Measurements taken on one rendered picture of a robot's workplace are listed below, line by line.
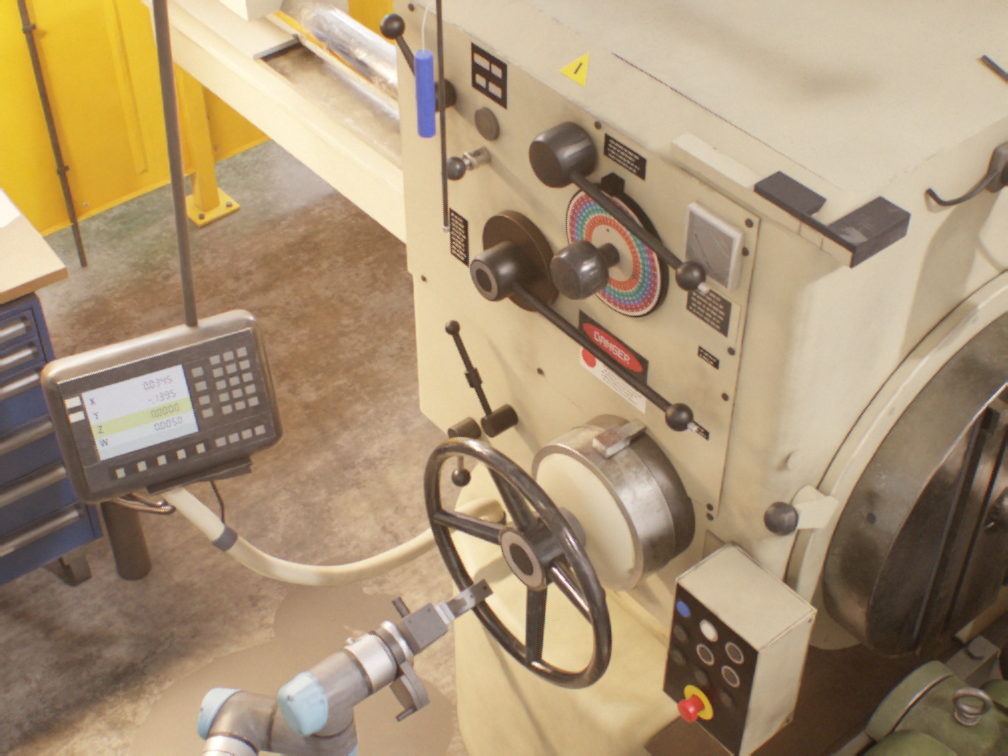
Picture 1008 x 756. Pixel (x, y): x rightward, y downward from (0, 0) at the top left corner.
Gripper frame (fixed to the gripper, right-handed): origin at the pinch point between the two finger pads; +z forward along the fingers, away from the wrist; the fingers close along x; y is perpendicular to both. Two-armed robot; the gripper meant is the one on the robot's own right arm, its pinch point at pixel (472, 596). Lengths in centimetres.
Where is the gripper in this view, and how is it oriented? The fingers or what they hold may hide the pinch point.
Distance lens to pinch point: 218.8
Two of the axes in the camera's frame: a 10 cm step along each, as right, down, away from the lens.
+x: -3.2, 3.7, 8.7
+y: -5.5, -8.2, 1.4
